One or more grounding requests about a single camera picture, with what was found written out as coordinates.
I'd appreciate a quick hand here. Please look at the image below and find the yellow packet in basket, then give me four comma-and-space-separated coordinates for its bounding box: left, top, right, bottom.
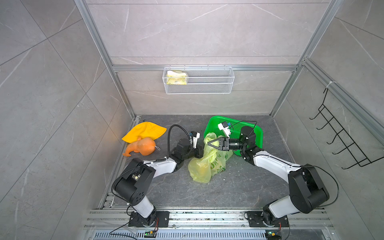
166, 70, 189, 85

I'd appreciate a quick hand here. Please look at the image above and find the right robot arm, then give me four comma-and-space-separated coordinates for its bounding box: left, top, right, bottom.
208, 126, 330, 227

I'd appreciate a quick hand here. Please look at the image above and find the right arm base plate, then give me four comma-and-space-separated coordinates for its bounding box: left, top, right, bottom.
244, 211, 290, 228

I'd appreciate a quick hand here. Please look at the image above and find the yellow-green plastic bag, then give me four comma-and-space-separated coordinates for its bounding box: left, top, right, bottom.
188, 133, 233, 183

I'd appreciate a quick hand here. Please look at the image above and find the green plastic basket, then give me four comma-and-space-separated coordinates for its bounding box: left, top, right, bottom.
204, 116, 263, 148

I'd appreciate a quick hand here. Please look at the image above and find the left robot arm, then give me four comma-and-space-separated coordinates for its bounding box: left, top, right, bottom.
112, 139, 204, 226

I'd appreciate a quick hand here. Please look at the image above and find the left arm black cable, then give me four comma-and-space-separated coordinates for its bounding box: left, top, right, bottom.
166, 124, 192, 157

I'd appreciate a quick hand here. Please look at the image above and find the metal mounting rail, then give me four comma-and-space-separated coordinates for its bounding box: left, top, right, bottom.
79, 208, 339, 240

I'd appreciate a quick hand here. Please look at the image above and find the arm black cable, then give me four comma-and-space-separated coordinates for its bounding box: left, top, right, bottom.
314, 164, 340, 208
166, 124, 192, 157

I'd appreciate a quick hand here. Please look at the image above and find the white wire wall basket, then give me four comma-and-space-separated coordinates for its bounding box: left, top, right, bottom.
162, 67, 235, 95

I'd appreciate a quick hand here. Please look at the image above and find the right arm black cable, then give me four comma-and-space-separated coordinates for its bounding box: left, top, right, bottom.
314, 164, 340, 208

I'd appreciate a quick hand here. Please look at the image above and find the black wall hook rack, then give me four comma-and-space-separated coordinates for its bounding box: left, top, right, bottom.
309, 88, 384, 170

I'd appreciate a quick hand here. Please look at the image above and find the orange plush toy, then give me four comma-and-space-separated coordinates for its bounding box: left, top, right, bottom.
122, 136, 157, 157

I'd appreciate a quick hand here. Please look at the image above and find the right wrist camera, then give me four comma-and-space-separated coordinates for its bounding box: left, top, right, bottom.
218, 122, 231, 138

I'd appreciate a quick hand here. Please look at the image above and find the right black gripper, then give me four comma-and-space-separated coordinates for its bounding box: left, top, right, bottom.
208, 138, 246, 153

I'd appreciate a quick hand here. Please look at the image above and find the yellow bucket hat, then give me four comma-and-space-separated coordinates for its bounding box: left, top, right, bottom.
122, 122, 167, 144

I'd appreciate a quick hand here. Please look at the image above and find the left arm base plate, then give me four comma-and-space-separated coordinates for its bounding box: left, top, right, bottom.
129, 211, 170, 228

